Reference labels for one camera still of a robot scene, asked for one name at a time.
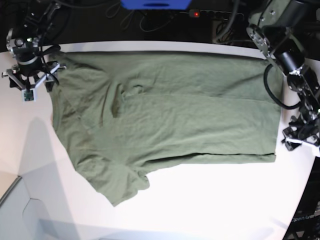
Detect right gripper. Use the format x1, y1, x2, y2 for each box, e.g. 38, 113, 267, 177
1, 61, 67, 102

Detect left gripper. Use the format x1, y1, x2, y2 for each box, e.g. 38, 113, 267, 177
281, 114, 320, 158

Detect green t-shirt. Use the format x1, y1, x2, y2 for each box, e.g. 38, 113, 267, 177
50, 52, 281, 206

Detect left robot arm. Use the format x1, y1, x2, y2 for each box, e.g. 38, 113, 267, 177
246, 0, 320, 157

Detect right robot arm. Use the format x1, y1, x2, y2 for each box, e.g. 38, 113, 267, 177
1, 0, 67, 102

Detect blue box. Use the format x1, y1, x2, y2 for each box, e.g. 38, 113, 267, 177
120, 0, 191, 10

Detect black power strip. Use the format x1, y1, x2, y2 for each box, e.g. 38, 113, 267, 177
187, 9, 232, 21

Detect grey floor cables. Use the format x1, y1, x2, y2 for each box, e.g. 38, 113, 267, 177
104, 0, 181, 33

